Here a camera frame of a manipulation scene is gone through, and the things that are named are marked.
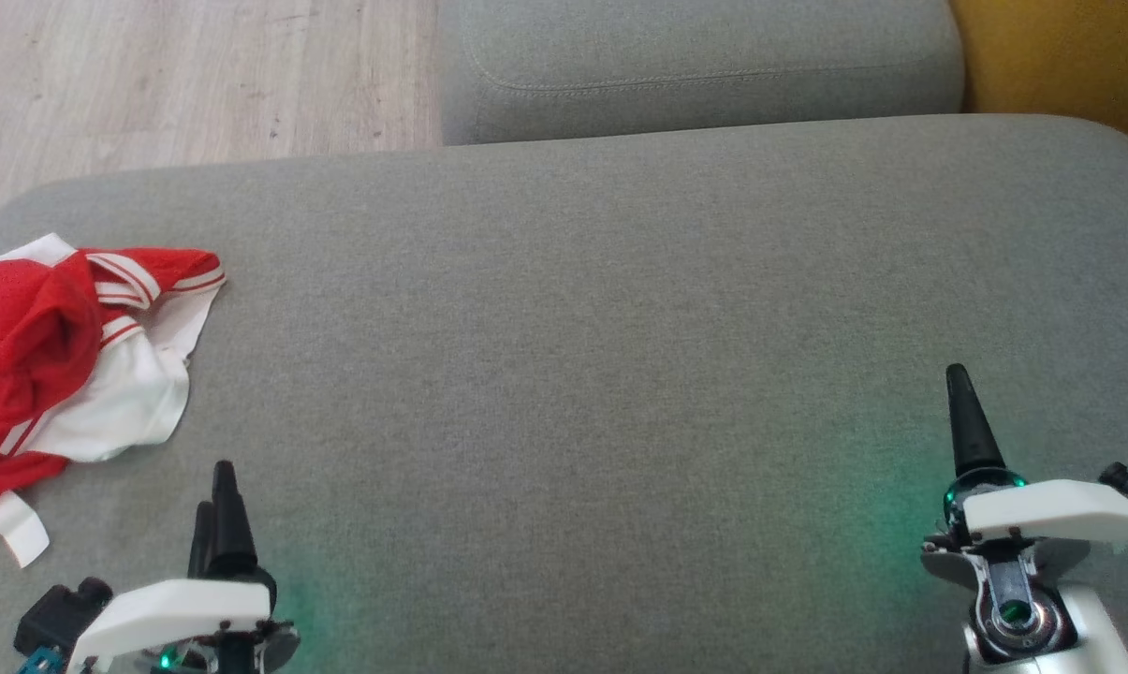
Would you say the grey fabric sofa seat cushion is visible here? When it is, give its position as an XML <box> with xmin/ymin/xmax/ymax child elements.
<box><xmin>0</xmin><ymin>114</ymin><xmax>1128</xmax><ymax>674</ymax></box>

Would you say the grey stitched sofa cushion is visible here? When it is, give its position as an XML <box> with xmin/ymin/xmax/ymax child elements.
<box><xmin>440</xmin><ymin>0</ymin><xmax>965</xmax><ymax>146</ymax></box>

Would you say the red and white striped jersey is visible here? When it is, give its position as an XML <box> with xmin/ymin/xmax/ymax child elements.
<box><xmin>0</xmin><ymin>233</ymin><xmax>227</xmax><ymax>569</ymax></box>

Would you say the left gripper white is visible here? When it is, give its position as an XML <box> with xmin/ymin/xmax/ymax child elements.
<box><xmin>66</xmin><ymin>460</ymin><xmax>300</xmax><ymax>674</ymax></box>

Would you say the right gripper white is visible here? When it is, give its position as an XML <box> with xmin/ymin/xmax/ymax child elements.
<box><xmin>921</xmin><ymin>364</ymin><xmax>1128</xmax><ymax>591</ymax></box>

